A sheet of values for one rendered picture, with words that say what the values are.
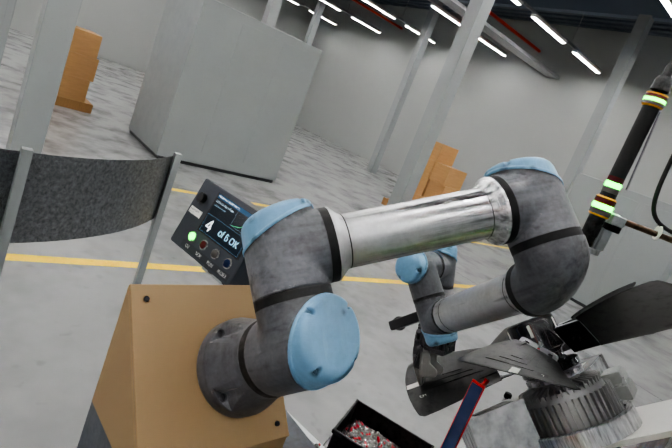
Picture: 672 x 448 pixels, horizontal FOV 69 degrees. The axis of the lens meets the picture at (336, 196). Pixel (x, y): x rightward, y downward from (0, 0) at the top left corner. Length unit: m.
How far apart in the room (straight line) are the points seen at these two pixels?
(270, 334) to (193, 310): 0.18
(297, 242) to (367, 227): 0.11
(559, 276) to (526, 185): 0.15
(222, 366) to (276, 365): 0.11
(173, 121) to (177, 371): 6.36
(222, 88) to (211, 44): 0.61
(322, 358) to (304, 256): 0.14
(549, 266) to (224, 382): 0.52
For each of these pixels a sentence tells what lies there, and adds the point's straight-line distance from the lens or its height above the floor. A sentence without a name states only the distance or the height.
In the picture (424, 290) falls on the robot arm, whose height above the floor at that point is 1.24.
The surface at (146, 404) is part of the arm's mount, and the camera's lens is 0.77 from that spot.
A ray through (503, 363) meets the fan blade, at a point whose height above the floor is 1.20.
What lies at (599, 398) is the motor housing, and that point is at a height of 1.16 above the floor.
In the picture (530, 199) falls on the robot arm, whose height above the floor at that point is 1.53.
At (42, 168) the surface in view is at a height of 0.89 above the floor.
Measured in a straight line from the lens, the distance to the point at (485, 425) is 1.26.
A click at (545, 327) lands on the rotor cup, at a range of 1.33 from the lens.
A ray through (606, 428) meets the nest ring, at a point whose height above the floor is 1.13.
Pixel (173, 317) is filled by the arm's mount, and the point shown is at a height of 1.17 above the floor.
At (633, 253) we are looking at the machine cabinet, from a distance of 8.59.
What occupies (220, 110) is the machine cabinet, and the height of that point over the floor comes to 0.89.
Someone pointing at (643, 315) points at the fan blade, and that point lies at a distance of 1.31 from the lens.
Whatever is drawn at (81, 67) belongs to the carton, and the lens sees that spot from 8.82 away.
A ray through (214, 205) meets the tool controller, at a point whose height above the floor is 1.21.
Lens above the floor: 1.56
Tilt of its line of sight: 10 degrees down
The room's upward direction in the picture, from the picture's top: 21 degrees clockwise
